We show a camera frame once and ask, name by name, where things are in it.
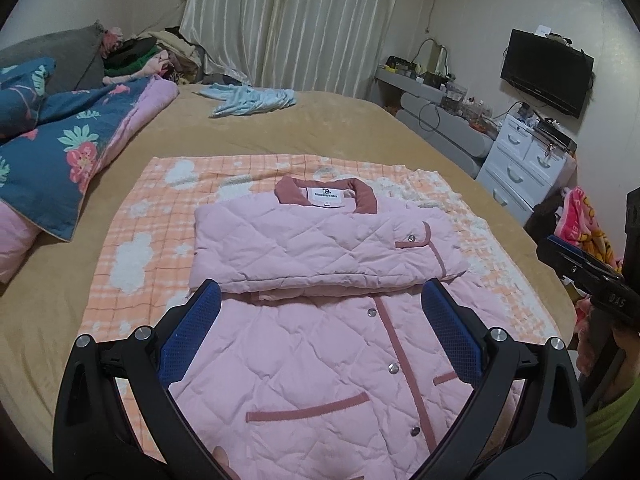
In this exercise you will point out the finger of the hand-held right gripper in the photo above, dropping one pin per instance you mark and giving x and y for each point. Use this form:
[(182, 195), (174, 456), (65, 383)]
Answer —
[(585, 254), (565, 265)]

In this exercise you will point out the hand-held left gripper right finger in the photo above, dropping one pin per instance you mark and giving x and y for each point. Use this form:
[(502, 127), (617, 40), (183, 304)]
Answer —
[(445, 317)]

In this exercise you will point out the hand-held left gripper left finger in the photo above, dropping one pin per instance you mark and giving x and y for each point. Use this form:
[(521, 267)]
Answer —
[(197, 317)]

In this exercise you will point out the pink quilted jacket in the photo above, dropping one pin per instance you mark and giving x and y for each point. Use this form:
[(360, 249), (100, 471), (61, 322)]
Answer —
[(310, 340)]

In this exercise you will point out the person's right forearm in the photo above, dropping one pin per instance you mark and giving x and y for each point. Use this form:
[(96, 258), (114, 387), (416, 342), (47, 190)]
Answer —
[(615, 425)]

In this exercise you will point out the pile of mixed clothes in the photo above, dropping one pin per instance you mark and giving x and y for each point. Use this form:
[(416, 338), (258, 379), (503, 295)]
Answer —
[(150, 57)]

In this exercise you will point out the person's left hand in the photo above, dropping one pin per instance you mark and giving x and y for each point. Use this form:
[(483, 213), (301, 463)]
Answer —
[(225, 465)]

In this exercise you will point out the pink yellow printed blanket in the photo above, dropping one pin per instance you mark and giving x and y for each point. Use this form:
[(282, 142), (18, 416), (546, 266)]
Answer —
[(585, 220)]

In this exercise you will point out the dark cloth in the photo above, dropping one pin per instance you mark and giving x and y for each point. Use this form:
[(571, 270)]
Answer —
[(542, 227)]

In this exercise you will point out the orange checked blanket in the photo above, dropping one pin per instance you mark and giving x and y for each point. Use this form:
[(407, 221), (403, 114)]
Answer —
[(140, 255)]

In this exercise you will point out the white drawer cabinet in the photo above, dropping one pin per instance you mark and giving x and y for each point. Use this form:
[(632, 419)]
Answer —
[(520, 165)]

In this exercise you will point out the black device on cabinet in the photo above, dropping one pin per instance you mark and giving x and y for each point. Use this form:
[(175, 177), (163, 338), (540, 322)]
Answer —
[(552, 135)]

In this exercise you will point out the grey cluttered desk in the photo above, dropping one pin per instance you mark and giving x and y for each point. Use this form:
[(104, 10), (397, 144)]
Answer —
[(440, 120)]

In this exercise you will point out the bed with tan sheet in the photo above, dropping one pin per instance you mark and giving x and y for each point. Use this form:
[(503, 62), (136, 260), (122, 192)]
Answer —
[(340, 125)]

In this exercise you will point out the blue floral quilt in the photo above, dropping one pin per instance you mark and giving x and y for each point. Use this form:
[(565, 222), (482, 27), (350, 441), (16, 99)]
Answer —
[(75, 135)]

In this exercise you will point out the light blue garment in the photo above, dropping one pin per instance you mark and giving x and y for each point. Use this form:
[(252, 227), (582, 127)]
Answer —
[(250, 100)]

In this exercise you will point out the grey pillow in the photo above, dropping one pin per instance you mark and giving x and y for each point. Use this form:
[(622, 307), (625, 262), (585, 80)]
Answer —
[(65, 57)]

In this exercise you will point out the cream curtain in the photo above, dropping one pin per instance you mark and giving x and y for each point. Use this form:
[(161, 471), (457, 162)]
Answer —
[(290, 25)]

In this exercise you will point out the black wall television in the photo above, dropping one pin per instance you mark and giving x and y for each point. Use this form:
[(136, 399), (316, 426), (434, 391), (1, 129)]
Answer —
[(547, 72)]

